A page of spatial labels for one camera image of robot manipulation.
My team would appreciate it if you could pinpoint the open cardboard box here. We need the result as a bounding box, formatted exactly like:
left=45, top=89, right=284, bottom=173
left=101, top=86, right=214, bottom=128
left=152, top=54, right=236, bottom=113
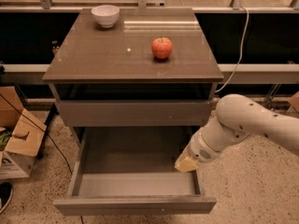
left=0, top=87, right=47, bottom=180

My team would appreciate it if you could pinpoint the grey drawer cabinet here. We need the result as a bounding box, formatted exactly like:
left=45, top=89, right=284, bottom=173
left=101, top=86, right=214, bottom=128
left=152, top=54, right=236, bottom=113
left=43, top=8, right=223, bottom=141

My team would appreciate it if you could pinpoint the white ceramic bowl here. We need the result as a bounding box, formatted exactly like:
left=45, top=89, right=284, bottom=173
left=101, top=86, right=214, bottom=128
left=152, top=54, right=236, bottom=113
left=91, top=5, right=120, bottom=28

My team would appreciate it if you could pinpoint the grey drawer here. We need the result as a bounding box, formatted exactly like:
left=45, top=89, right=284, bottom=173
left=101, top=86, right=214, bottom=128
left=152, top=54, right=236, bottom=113
left=56, top=101, right=211, bottom=127
left=54, top=127, right=216, bottom=216

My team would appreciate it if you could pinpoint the white cable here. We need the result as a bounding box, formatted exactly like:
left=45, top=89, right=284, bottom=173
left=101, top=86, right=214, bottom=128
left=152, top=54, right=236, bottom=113
left=214, top=7, right=250, bottom=94

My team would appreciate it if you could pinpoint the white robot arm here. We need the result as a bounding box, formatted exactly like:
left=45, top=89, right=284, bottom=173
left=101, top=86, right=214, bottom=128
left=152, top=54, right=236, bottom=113
left=175, top=94, right=299, bottom=173

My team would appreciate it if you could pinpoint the grey top drawer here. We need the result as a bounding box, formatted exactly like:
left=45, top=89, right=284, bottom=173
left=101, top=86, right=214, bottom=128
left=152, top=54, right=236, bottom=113
left=56, top=101, right=211, bottom=127

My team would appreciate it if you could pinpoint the cardboard box at right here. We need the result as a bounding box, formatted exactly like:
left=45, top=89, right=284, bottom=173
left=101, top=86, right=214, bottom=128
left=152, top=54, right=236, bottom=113
left=288, top=91, right=299, bottom=113

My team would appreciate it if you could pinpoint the black shoe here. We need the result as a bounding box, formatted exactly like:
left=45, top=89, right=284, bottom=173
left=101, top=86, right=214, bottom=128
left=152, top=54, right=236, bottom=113
left=0, top=182, right=13, bottom=214

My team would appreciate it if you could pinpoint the black cable on floor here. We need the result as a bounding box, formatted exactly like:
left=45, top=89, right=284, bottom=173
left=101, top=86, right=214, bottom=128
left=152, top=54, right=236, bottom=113
left=0, top=92, right=85, bottom=224

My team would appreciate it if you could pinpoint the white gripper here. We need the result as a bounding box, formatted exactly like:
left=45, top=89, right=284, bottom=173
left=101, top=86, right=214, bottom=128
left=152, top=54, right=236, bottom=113
left=175, top=131, right=220, bottom=173

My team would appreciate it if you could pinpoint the red apple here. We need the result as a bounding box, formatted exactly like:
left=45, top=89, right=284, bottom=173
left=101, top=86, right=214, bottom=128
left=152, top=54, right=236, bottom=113
left=151, top=37, right=173, bottom=60

